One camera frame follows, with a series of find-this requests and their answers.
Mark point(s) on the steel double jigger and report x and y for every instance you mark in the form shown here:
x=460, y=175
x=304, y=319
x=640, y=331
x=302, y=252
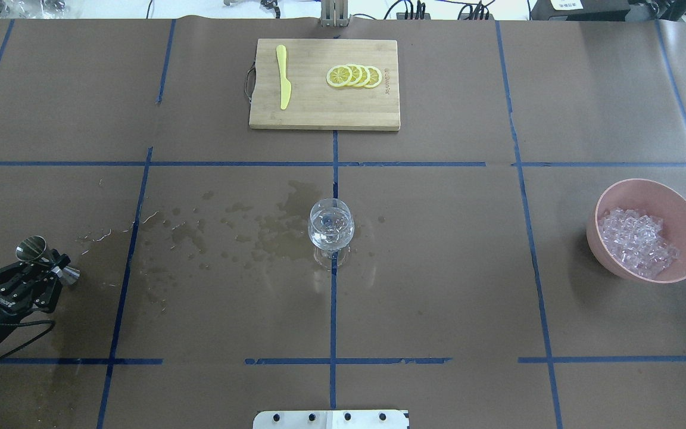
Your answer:
x=35, y=249

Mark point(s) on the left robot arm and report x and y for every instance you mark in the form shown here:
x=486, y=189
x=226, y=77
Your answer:
x=26, y=324

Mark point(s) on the clear ice cubes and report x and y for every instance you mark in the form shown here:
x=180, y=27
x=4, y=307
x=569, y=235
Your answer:
x=635, y=238

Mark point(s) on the clear wine glass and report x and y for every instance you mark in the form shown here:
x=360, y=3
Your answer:
x=330, y=228

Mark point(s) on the pink bowl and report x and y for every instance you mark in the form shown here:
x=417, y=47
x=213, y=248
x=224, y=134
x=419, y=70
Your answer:
x=656, y=199

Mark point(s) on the black box device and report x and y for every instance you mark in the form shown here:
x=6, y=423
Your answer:
x=580, y=10

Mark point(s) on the plastic bag with parts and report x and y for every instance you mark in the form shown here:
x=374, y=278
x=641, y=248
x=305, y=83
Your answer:
x=41, y=9

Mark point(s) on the bamboo cutting board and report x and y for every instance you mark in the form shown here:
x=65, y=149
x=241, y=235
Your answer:
x=315, y=105

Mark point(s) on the yellow plastic knife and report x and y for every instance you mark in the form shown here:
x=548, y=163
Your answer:
x=285, y=85

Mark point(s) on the lemon slice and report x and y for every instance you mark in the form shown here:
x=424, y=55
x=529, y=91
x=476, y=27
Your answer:
x=364, y=77
x=356, y=75
x=375, y=77
x=339, y=76

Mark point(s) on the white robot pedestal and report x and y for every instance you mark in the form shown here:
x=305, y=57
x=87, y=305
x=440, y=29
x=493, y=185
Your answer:
x=355, y=418

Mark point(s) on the aluminium frame post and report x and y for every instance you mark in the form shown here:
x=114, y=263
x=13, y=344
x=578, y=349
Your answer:
x=334, y=13

